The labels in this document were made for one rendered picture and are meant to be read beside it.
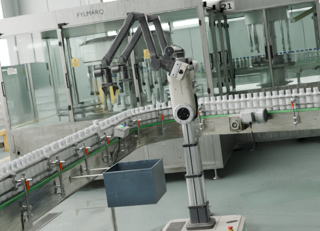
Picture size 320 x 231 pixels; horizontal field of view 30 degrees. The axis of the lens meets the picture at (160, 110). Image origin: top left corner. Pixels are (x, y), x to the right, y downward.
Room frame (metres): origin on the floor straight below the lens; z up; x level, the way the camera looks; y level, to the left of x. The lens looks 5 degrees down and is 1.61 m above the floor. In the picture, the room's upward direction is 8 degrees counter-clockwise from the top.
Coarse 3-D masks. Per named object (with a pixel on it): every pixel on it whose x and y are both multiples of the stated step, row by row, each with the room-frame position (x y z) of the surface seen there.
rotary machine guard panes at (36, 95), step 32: (64, 32) 7.63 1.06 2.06; (96, 32) 7.54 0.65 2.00; (192, 32) 7.26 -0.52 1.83; (32, 64) 7.75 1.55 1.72; (96, 64) 7.55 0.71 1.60; (128, 64) 7.45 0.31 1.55; (224, 64) 8.85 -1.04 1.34; (32, 96) 7.77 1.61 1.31; (64, 96) 7.66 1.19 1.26; (96, 96) 7.56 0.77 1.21; (128, 96) 7.47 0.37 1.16; (160, 96) 7.37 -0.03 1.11
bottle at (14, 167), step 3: (12, 162) 3.11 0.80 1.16; (15, 162) 3.12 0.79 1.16; (12, 165) 3.11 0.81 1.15; (15, 165) 3.11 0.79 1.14; (12, 168) 3.10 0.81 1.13; (15, 168) 3.11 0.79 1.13; (18, 168) 3.12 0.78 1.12; (15, 171) 3.10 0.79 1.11; (18, 174) 3.11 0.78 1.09; (15, 177) 3.10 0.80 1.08; (18, 177) 3.10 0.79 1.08; (18, 183) 3.10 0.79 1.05; (21, 186) 3.12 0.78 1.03; (21, 189) 3.11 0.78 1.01
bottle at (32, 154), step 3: (30, 153) 3.34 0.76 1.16; (33, 153) 3.35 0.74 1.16; (33, 156) 3.35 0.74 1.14; (33, 159) 3.34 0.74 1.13; (36, 159) 3.35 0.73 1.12; (36, 165) 3.34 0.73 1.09; (36, 168) 3.34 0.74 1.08; (36, 171) 3.34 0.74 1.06; (39, 171) 3.35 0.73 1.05; (36, 174) 3.33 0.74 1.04; (39, 177) 3.34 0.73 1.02; (39, 180) 3.34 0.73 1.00
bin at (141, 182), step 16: (144, 160) 3.85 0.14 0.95; (160, 160) 3.77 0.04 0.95; (80, 176) 3.69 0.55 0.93; (112, 176) 3.59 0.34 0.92; (128, 176) 3.56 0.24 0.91; (144, 176) 3.54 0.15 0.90; (160, 176) 3.72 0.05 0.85; (112, 192) 3.59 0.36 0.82; (128, 192) 3.57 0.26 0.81; (144, 192) 3.54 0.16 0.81; (160, 192) 3.67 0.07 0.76
